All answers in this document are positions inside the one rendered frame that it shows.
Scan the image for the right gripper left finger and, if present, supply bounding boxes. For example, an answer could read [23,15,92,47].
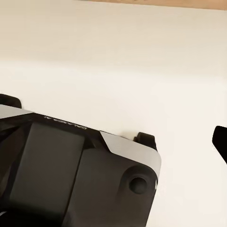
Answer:
[0,126,25,182]

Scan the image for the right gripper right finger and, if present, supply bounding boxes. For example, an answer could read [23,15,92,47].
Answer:
[212,126,227,163]

